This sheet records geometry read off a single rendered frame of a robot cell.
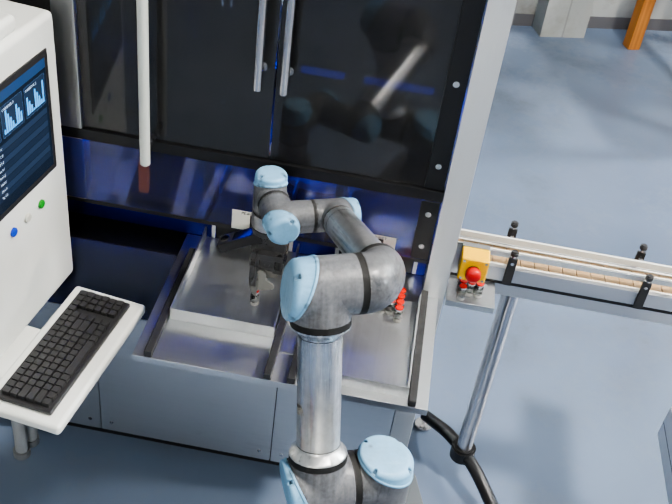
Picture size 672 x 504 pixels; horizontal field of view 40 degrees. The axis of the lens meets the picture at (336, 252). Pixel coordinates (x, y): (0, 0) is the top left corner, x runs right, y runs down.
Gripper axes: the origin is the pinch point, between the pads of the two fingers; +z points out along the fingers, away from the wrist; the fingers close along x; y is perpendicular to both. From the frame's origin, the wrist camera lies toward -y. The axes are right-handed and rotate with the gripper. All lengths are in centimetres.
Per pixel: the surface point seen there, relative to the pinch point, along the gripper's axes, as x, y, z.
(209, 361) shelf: -22.4, -5.3, 5.4
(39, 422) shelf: -43, -39, 13
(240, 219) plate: 15.1, -7.3, -8.9
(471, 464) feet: 26, 71, 81
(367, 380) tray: -22.2, 31.9, 2.0
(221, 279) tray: 6.8, -9.7, 5.2
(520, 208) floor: 195, 91, 93
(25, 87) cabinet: -6, -52, -50
